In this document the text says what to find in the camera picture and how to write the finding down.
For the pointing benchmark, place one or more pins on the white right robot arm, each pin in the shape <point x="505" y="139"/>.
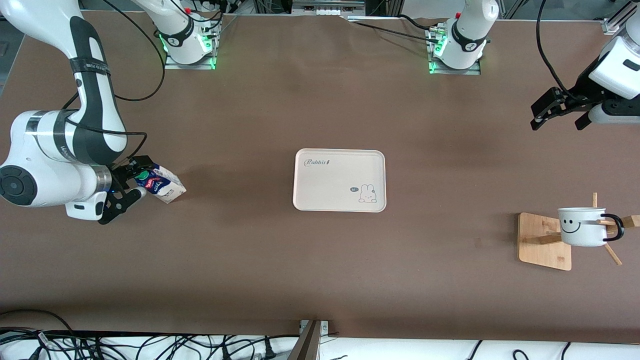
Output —
<point x="50" y="150"/>

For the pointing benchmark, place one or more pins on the metal corner bracket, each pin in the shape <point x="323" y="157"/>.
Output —
<point x="612" y="26"/>

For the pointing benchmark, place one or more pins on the grey metal post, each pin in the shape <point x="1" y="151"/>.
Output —
<point x="306" y="347"/>

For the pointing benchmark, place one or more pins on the grey power strip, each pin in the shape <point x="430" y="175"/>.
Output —
<point x="327" y="7"/>

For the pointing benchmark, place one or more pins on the cream rabbit print tray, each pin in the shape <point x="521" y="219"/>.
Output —
<point x="335" y="185"/>

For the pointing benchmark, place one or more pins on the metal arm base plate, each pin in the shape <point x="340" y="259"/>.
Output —
<point x="210" y="62"/>
<point x="475" y="71"/>

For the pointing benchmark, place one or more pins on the blue white milk carton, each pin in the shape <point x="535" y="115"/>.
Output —
<point x="169" y="189"/>

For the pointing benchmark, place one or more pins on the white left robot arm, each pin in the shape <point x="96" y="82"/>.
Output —
<point x="470" y="30"/>

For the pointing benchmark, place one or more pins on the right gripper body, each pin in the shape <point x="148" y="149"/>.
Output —
<point x="121" y="173"/>

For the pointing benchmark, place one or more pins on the black power plug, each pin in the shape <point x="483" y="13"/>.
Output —
<point x="269" y="350"/>

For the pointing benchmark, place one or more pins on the wooden cup rack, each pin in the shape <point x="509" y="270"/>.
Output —
<point x="542" y="250"/>

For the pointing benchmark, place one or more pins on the small metal clamp bracket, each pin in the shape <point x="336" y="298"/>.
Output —
<point x="324" y="327"/>

